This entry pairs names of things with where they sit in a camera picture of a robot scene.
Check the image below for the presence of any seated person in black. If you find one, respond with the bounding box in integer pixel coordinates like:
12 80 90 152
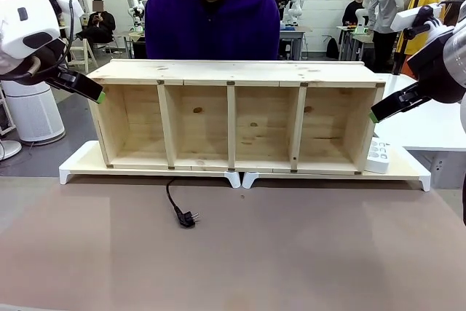
76 0 117 45

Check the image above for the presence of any person in purple hoodie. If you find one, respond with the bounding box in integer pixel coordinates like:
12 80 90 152
144 0 280 61

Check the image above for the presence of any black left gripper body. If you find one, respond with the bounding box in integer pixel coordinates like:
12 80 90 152
34 39 80 89

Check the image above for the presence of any grey background table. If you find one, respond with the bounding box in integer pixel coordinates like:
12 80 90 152
278 25 313 60

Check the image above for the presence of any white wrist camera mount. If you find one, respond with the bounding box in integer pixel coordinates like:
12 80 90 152
390 4 443 32

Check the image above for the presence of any person in black sweater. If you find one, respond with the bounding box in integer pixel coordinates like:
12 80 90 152
341 0 369 37

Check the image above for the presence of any mannequin in grey hoodie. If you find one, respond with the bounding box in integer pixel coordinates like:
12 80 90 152
367 0 406 71

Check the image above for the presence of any white fan base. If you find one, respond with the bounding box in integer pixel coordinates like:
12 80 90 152
0 138 23 161

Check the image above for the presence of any white side table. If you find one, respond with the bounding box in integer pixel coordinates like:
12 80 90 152
374 72 466 190

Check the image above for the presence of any white power strip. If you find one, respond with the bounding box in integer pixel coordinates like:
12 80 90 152
363 138 394 175

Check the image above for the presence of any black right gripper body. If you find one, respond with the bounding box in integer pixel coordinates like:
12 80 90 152
406 47 464 103

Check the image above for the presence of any wooden riser with white legs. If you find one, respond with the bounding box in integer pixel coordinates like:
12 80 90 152
242 145 432 192
58 140 243 189

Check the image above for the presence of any wooden four-compartment shelf box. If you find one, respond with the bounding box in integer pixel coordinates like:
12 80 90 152
87 58 387 176

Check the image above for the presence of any white cylindrical air purifier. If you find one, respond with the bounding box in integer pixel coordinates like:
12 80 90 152
0 79 67 146

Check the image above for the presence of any black power cable with plug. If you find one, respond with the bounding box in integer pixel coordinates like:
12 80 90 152
166 178 202 229

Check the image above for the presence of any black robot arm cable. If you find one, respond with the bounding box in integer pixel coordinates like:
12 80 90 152
54 0 76 74

